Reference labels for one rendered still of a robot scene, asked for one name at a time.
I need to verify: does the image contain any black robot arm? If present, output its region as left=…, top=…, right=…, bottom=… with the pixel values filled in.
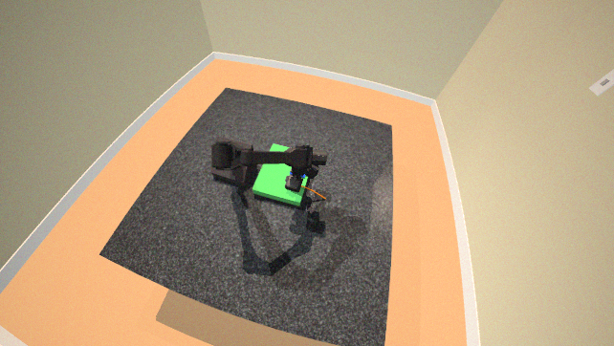
left=212, top=141, right=327, bottom=179

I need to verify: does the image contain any green rectangular block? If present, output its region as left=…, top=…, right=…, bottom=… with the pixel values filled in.
left=252, top=143, right=305, bottom=206

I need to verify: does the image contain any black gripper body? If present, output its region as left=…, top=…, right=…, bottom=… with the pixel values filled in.
left=285, top=167, right=304, bottom=192

